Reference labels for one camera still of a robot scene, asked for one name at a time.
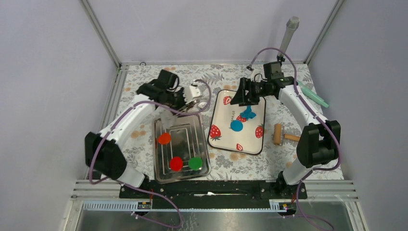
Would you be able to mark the floral table mat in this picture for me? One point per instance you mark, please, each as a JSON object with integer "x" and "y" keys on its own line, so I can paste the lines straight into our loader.
{"x": 225, "y": 165}

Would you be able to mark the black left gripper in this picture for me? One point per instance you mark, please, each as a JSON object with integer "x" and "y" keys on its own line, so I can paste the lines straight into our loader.
{"x": 180, "y": 92}

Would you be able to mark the stainless steel baking tray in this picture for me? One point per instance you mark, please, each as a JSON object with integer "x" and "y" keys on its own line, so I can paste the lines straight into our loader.
{"x": 187, "y": 141}

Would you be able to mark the metal round cookie cutter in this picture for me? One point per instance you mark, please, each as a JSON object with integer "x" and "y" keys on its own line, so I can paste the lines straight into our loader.
{"x": 201, "y": 105}

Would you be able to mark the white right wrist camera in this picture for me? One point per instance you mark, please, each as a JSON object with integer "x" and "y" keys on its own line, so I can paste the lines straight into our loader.
{"x": 254, "y": 73}

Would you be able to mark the white strawberry print tray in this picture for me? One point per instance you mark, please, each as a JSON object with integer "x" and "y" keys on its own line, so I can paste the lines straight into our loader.
{"x": 250, "y": 139}

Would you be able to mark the silver microphone on stand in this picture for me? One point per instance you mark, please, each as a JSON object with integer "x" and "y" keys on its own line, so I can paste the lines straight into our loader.
{"x": 291, "y": 26}

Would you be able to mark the blue dough piece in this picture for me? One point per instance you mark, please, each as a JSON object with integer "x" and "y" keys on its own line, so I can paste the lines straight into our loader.
{"x": 236, "y": 125}

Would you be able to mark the mint green handheld tool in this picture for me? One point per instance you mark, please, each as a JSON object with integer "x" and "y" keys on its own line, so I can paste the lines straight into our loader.
{"x": 312, "y": 95}

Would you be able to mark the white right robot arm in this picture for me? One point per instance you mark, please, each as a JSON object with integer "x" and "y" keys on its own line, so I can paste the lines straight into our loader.
{"x": 319, "y": 141}

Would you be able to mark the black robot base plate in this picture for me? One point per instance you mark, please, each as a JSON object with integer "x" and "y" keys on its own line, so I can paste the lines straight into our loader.
{"x": 215, "y": 194}

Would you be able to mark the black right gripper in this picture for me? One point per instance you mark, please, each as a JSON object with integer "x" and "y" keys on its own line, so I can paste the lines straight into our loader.
{"x": 240, "y": 98}

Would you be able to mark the wooden double-ended dough roller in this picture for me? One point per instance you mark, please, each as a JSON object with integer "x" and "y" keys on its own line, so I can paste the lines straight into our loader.
{"x": 279, "y": 135}

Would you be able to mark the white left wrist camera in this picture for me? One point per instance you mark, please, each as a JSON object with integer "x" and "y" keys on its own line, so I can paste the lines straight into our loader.
{"x": 191, "y": 93}

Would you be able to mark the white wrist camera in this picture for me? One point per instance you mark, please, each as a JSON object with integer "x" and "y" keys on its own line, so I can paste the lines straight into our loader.
{"x": 191, "y": 93}
{"x": 254, "y": 73}

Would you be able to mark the orange dough disc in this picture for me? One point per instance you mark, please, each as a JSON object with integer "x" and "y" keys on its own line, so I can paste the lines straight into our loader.
{"x": 164, "y": 138}

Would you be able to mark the red dough disc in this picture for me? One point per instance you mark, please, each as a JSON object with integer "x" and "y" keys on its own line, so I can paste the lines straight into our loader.
{"x": 176, "y": 164}

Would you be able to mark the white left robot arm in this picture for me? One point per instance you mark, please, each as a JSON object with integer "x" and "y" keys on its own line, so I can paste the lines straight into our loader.
{"x": 103, "y": 150}

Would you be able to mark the blue dough scrap strip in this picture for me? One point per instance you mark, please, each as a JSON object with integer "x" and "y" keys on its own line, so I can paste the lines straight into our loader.
{"x": 248, "y": 113}

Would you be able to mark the metal spatula wooden handle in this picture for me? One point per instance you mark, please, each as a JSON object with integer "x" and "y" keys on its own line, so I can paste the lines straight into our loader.
{"x": 169, "y": 118}

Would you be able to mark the green dough disc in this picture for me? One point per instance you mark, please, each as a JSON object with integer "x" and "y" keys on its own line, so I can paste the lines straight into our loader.
{"x": 195, "y": 163}

